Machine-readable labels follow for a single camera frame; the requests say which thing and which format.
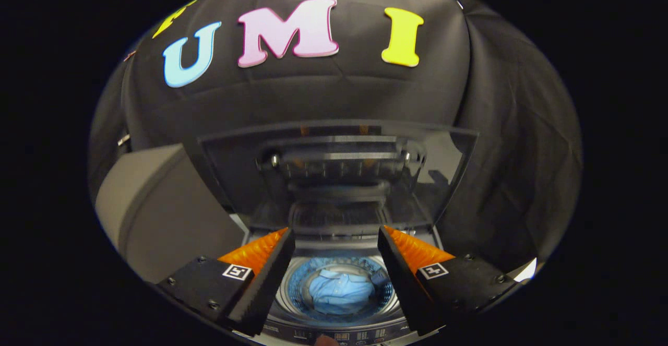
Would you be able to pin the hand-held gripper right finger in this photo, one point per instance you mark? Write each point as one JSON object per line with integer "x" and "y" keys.
{"x": 402, "y": 283}

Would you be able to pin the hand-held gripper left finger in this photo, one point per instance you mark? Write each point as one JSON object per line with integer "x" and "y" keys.
{"x": 269, "y": 288}

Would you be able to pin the light blue polo shirt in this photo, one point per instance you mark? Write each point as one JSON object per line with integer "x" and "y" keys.
{"x": 339, "y": 291}

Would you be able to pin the dark glass washing machine lid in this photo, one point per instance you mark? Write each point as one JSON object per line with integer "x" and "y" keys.
{"x": 235, "y": 179}

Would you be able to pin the silver clip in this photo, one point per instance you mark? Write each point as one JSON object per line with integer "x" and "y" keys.
{"x": 123, "y": 140}

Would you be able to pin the copper clip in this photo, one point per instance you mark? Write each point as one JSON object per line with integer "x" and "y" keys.
{"x": 129, "y": 55}

